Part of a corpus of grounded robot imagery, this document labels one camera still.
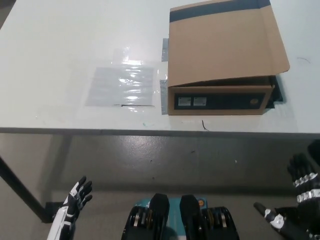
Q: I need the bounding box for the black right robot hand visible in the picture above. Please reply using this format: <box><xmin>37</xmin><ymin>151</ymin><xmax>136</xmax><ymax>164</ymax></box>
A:
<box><xmin>253</xmin><ymin>152</ymin><xmax>320</xmax><ymax>240</ymax></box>

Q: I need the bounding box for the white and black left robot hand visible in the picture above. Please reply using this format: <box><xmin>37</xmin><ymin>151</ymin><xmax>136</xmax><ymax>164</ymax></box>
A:
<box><xmin>47</xmin><ymin>176</ymin><xmax>93</xmax><ymax>240</ymax></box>

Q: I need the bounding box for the brown cardboard storage box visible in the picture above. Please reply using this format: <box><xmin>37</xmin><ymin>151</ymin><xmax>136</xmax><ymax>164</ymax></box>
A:
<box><xmin>166</xmin><ymin>0</ymin><xmax>291</xmax><ymax>116</ymax></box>

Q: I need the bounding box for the robot body black teal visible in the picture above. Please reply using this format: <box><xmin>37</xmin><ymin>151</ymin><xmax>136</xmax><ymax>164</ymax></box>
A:
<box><xmin>121</xmin><ymin>192</ymin><xmax>241</xmax><ymax>240</ymax></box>

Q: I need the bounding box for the black floor tape patch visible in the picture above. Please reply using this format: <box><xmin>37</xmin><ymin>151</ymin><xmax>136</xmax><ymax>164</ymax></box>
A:
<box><xmin>44</xmin><ymin>201</ymin><xmax>68</xmax><ymax>223</ymax></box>

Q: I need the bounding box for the black metal table leg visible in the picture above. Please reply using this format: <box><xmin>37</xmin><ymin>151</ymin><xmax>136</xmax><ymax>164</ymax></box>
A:
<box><xmin>0</xmin><ymin>154</ymin><xmax>49</xmax><ymax>223</ymax></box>

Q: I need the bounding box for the clear plastic sheet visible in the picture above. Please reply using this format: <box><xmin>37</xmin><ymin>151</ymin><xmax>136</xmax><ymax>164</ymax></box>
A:
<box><xmin>84</xmin><ymin>46</ymin><xmax>167</xmax><ymax>113</ymax></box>

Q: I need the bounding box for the short gray tape strip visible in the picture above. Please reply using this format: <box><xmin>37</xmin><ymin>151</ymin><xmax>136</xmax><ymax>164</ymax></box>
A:
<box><xmin>161</xmin><ymin>38</ymin><xmax>171</xmax><ymax>62</ymax></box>

